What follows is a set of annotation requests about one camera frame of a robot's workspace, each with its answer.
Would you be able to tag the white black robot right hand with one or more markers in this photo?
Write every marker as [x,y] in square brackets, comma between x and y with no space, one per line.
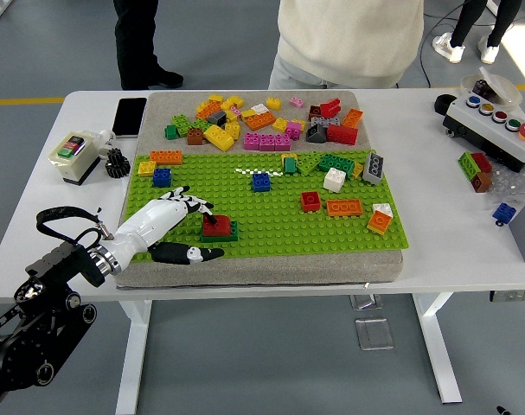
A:
[503,410]

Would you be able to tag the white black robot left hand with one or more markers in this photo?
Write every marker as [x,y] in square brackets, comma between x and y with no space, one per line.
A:
[149,222]

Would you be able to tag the red curved-top brick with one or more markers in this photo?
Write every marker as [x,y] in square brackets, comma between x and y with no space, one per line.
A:
[221,227]

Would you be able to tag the dark green eight-stud brick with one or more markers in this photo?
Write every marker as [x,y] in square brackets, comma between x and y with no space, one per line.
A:
[234,231]
[337,164]

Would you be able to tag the smartphone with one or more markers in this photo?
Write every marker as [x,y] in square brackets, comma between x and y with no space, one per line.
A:
[129,117]

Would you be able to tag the blue four-stud brick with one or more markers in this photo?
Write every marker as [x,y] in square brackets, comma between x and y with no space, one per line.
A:
[162,177]
[261,183]

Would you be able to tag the green studded baseplate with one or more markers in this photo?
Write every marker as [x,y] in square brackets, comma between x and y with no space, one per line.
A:
[279,235]

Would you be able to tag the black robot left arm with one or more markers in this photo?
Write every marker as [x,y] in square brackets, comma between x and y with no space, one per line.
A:
[24,337]

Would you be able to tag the yellow four-stud brick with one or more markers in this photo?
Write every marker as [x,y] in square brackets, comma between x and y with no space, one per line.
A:
[273,103]
[233,129]
[146,169]
[279,125]

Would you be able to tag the orange eight-stud brick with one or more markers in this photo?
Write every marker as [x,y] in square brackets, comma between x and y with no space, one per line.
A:
[166,157]
[260,122]

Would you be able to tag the small dark green brick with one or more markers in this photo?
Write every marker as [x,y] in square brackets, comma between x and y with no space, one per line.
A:
[170,132]

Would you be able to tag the brown four-stud brick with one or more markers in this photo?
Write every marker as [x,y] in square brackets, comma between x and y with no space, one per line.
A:
[195,137]

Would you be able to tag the lime green stud brick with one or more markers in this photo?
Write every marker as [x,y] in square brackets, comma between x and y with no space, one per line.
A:
[181,125]

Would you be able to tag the large yellow rounded brick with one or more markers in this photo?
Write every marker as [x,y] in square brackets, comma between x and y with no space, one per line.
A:
[218,137]

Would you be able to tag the black grey sloped brick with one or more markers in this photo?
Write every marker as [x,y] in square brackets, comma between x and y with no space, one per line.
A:
[217,117]
[316,134]

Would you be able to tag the orange stud brick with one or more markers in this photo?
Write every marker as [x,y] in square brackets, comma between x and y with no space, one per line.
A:
[206,110]
[352,118]

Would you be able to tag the yellow stud brick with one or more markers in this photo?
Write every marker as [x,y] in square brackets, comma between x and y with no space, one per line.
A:
[215,98]
[232,103]
[247,114]

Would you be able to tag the small pink brick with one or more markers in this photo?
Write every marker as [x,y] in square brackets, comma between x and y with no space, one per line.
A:
[296,102]
[235,111]

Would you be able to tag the pink long brick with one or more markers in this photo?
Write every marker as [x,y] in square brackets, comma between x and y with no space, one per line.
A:
[266,142]

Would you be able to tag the small teal green brick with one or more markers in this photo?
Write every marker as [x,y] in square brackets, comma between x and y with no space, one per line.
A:
[290,166]

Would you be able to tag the yellow hollow brick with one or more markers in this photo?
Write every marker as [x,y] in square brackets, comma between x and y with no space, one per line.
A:
[288,155]

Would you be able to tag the small white brick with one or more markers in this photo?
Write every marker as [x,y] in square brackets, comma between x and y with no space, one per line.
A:
[258,109]

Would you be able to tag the lime green flat brick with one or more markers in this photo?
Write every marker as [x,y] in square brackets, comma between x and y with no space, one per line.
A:
[309,164]

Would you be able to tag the pink four-stud brick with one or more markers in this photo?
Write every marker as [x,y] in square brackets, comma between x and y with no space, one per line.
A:
[293,130]

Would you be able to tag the white four-stud brick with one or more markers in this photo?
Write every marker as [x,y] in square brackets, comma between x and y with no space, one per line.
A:
[334,180]

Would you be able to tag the dark brown brick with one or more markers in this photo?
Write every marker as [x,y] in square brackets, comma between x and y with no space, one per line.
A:
[314,112]

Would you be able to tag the blue brick keyring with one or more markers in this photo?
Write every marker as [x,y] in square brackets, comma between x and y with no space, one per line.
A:
[503,212]

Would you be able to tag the grey flat stud brick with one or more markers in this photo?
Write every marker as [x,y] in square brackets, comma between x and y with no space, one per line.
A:
[324,121]

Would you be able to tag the large red brick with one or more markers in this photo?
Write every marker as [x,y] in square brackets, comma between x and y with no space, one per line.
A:
[341,135]

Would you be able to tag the red stud brick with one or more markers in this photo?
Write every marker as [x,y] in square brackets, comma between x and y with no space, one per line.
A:
[482,162]
[330,107]

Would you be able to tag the small yellow tilted brick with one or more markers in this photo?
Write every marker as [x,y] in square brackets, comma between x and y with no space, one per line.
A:
[357,171]

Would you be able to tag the orange brick with yellow base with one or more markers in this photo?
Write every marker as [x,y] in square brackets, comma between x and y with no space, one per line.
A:
[378,223]

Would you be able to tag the white sloped brick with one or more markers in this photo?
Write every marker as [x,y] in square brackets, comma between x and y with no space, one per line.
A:
[382,210]

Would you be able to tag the black gear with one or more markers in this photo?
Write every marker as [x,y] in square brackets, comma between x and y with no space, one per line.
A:
[116,164]

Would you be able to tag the small white plastic part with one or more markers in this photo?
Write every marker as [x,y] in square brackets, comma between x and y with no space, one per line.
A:
[106,138]

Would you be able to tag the grey foam mat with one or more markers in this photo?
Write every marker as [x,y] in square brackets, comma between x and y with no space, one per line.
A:
[253,270]

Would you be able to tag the table height control panel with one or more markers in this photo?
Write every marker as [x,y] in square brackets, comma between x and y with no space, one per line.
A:
[513,295]

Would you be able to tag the clear floor socket cover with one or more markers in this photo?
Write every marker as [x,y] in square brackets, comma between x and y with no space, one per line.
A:
[366,301]
[374,333]

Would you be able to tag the person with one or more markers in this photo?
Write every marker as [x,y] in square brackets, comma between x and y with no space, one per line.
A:
[465,21]
[134,39]
[348,34]

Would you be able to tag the white table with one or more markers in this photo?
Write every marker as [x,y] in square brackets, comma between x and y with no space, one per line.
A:
[439,194]

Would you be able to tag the clear plastic bag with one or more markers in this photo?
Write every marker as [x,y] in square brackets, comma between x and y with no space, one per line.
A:
[513,183]

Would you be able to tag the white button control box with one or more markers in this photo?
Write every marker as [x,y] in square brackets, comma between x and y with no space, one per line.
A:
[487,129]

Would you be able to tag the white round lidded container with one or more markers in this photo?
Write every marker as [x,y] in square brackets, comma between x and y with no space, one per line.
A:
[504,88]

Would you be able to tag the cream switch box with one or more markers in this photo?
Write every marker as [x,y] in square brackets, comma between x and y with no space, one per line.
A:
[72,162]

